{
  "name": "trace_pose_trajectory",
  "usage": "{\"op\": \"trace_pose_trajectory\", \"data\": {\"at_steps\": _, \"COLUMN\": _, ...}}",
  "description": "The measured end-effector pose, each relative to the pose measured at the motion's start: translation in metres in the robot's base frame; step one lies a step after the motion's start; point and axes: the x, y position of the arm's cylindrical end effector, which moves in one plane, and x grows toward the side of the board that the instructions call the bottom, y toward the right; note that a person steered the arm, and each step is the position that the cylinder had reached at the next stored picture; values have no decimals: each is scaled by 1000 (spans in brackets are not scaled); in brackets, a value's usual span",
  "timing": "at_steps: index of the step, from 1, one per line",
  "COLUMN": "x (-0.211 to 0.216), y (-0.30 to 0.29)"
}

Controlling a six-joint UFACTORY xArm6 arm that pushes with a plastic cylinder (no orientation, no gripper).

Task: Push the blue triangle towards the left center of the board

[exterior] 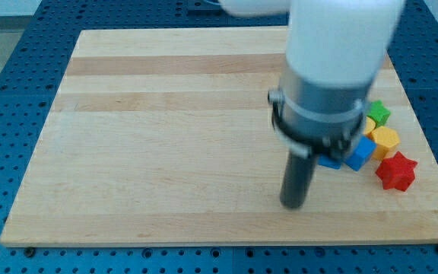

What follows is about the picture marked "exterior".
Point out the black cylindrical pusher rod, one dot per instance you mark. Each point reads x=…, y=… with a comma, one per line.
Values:
x=297, y=178

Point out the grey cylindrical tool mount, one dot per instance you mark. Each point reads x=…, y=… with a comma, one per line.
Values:
x=314, y=119

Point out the blue triangle block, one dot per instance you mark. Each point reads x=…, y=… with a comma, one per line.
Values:
x=326, y=161

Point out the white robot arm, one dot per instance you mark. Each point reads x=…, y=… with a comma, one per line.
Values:
x=334, y=51

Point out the light wooden board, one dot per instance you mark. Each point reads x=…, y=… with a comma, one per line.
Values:
x=161, y=138

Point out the yellow round block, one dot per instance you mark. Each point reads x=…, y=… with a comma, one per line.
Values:
x=370, y=125

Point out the blue cube block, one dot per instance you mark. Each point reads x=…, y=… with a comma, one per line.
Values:
x=361, y=154

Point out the green star block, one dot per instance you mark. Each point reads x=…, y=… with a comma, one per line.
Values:
x=378, y=113

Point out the yellow hexagon block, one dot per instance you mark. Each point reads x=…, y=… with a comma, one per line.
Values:
x=386, y=140

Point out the red star block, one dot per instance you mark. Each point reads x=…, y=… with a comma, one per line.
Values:
x=396, y=172

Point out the blue perforated table plate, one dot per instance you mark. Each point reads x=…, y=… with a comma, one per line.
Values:
x=29, y=82

